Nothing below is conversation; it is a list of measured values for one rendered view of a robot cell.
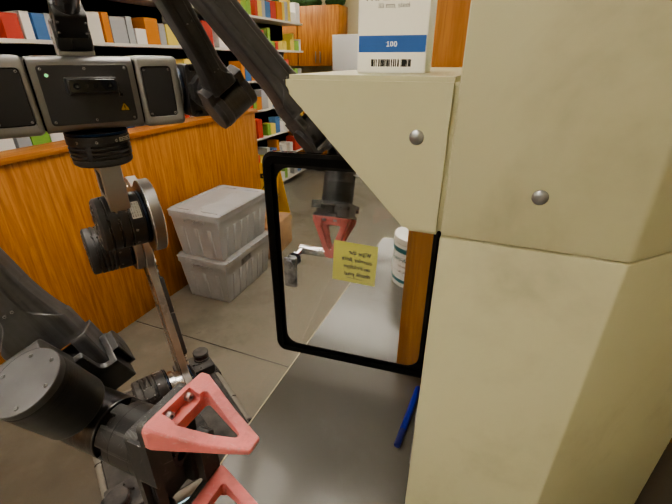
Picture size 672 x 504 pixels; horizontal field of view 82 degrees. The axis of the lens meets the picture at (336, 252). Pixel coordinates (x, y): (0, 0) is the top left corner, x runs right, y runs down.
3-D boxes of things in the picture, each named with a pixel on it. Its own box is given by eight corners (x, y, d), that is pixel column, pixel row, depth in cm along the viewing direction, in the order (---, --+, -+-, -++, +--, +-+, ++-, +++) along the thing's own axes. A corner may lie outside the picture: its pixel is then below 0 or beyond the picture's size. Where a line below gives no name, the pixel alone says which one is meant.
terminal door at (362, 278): (429, 380, 71) (460, 163, 53) (277, 347, 79) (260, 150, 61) (429, 377, 72) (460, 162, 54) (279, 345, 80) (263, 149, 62)
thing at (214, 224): (272, 230, 300) (269, 189, 285) (224, 265, 250) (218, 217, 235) (227, 223, 314) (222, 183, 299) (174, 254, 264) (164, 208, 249)
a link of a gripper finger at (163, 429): (223, 463, 26) (119, 420, 29) (235, 530, 28) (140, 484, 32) (276, 392, 31) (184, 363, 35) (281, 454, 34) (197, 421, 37)
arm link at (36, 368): (124, 338, 46) (53, 390, 43) (54, 282, 37) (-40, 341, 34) (165, 412, 39) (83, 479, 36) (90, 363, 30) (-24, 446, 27)
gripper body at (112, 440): (139, 443, 29) (72, 413, 32) (165, 526, 33) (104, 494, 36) (198, 385, 35) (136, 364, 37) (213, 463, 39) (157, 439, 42)
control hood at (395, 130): (475, 147, 53) (487, 67, 49) (439, 237, 26) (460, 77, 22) (393, 141, 57) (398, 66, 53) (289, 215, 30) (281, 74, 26)
